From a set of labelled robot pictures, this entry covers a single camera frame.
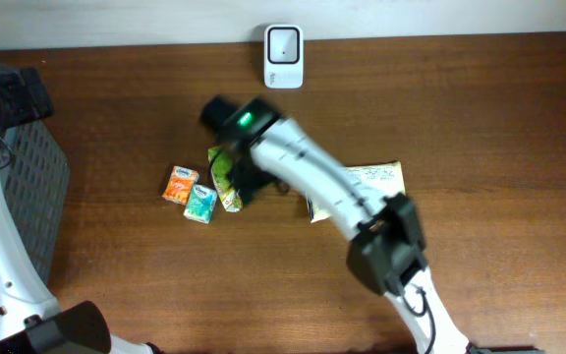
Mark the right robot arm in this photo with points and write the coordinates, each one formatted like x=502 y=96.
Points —
x=386 y=240

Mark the orange tissue pack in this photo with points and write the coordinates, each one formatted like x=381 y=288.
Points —
x=179 y=186

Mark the green snack pouch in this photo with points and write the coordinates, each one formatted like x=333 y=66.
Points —
x=220 y=166

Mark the white barcode scanner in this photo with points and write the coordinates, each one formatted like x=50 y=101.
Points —
x=283 y=56

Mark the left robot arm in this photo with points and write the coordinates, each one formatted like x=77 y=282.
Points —
x=31 y=319

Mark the grey plastic mesh basket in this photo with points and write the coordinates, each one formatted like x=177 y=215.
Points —
x=35 y=186

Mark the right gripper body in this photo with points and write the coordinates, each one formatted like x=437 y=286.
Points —
x=247 y=178

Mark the teal tissue pack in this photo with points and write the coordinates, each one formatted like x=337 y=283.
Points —
x=201 y=203

